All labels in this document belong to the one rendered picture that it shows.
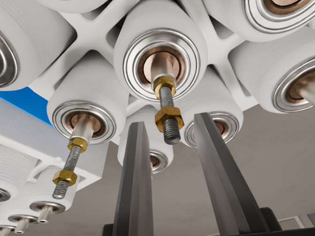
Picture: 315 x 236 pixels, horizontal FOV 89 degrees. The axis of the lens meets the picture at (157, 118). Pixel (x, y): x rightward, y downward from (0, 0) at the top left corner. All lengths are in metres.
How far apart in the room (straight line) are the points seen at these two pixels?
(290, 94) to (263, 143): 0.59
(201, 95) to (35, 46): 0.19
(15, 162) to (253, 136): 0.74
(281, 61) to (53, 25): 0.25
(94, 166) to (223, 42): 0.42
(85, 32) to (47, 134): 0.30
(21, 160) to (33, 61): 0.30
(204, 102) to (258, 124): 0.51
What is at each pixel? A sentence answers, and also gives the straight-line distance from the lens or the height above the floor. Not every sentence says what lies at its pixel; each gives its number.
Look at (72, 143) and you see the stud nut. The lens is 0.19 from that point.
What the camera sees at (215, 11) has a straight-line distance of 0.20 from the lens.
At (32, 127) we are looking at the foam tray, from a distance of 0.46.
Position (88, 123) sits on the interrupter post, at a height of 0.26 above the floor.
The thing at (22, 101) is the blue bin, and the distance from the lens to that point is 0.46.
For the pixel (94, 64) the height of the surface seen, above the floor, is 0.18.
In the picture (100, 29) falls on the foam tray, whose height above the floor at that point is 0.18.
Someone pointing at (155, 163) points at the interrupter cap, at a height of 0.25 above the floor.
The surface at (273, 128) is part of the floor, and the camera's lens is 0.76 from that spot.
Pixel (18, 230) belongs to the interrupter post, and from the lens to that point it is 0.60.
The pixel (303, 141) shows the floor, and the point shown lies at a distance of 0.93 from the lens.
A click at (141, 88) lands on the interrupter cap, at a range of 0.17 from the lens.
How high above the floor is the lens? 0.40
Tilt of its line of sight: 47 degrees down
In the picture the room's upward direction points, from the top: 176 degrees clockwise
